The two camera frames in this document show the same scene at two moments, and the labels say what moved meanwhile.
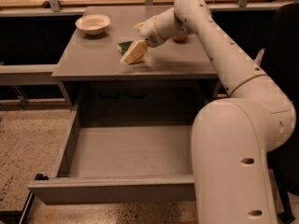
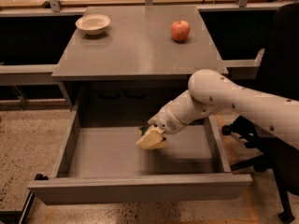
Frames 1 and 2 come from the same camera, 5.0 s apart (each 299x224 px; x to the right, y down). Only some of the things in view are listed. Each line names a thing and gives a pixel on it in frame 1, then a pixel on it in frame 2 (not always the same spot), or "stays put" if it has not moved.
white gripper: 149,31 -> 163,118
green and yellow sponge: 122,47 -> 144,129
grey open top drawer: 120,164 stays put
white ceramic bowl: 93,24 stays put
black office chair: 280,58 stays put
